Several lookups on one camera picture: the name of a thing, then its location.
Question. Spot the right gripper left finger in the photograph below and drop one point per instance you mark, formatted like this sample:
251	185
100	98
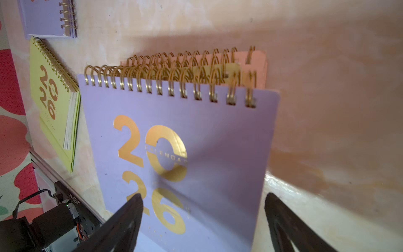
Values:
119	233

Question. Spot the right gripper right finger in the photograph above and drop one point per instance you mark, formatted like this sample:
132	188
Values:
288	231

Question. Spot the pink calendar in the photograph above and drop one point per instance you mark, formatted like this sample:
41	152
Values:
251	60

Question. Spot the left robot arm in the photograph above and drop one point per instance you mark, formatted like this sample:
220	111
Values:
22	235

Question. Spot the green calendar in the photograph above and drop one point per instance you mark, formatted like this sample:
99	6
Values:
57	95
208	73

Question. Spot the purple calendar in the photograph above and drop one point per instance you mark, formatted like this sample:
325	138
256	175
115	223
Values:
48	19
199	165

